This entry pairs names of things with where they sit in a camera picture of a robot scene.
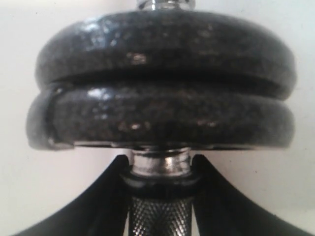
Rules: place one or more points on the chrome dumbbell bar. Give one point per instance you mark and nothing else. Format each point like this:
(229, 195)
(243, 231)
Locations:
(161, 178)

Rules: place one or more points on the black weight plate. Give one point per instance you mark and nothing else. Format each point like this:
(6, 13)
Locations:
(169, 40)

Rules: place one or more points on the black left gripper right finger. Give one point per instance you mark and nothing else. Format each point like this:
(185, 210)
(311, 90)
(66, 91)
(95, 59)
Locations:
(222, 210)

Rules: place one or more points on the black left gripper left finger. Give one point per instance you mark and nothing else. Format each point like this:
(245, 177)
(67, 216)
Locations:
(100, 210)

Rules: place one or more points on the black weight plate end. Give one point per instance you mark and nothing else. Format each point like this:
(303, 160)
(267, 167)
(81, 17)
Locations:
(129, 115)

